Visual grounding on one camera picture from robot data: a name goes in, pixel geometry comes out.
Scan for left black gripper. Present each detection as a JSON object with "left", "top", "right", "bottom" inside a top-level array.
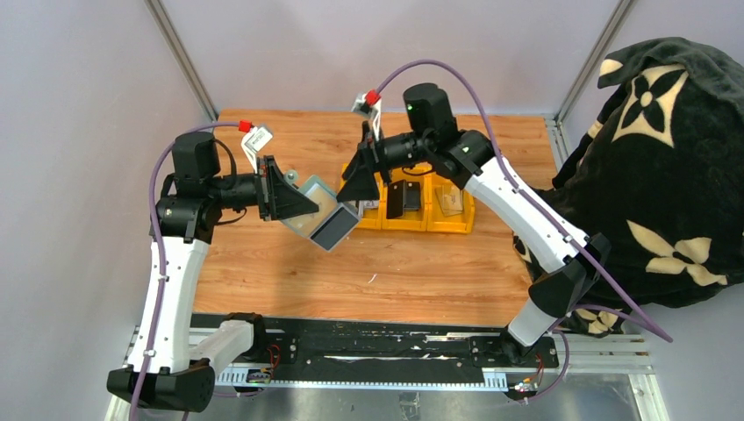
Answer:
[{"left": 208, "top": 156, "right": 319, "bottom": 221}]

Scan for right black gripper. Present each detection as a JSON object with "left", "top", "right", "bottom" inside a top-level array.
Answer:
[{"left": 336, "top": 121, "right": 433, "bottom": 203}]

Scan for green leather card holder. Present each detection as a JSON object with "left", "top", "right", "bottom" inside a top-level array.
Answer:
[{"left": 282, "top": 175, "right": 361, "bottom": 252}]

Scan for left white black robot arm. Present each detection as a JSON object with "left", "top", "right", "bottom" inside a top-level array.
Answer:
[{"left": 106, "top": 130, "right": 318, "bottom": 419}]

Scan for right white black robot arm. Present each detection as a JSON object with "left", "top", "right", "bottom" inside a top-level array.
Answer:
[{"left": 337, "top": 83, "right": 611, "bottom": 367}]

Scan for silver VIP cards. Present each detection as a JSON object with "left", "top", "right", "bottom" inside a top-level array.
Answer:
[{"left": 356, "top": 200, "right": 379, "bottom": 218}]

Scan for black cards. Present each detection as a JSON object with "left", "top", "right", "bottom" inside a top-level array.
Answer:
[{"left": 386, "top": 180, "right": 422, "bottom": 219}]

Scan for middle yellow plastic bin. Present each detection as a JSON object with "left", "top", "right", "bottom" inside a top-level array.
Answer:
[{"left": 382, "top": 164, "right": 432, "bottom": 232}]

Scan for right yellow plastic bin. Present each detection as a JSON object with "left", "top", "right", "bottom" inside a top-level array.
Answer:
[{"left": 425, "top": 174, "right": 476, "bottom": 234}]

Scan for black floral blanket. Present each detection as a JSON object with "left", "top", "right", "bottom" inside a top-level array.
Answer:
[{"left": 540, "top": 37, "right": 743, "bottom": 338}]

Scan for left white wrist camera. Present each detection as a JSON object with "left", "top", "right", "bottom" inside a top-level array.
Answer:
[{"left": 240, "top": 125, "right": 274, "bottom": 173}]

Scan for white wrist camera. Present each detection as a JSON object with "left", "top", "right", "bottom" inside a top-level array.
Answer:
[
  {"left": 351, "top": 89, "right": 382, "bottom": 140},
  {"left": 240, "top": 125, "right": 274, "bottom": 173}
]

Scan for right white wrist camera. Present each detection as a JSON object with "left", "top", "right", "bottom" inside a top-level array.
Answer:
[{"left": 351, "top": 89, "right": 382, "bottom": 140}]

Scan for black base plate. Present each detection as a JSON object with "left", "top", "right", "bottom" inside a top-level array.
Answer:
[{"left": 236, "top": 318, "right": 559, "bottom": 386}]

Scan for aluminium frame rail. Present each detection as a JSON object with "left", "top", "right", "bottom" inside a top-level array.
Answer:
[{"left": 138, "top": 318, "right": 669, "bottom": 420}]

